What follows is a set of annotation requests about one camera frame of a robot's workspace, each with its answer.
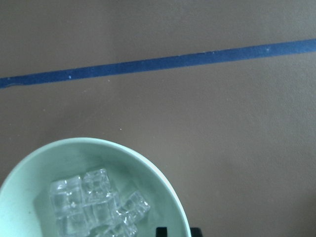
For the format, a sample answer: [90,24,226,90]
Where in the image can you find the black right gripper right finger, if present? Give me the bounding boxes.
[190,227,203,237]

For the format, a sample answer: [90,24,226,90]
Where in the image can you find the clear ice cubes pile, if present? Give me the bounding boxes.
[49,168,150,237]

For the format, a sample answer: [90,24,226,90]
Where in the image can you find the green bowl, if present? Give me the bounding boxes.
[0,138,191,237]

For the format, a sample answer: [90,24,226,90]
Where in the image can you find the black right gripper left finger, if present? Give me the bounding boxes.
[156,227,167,237]

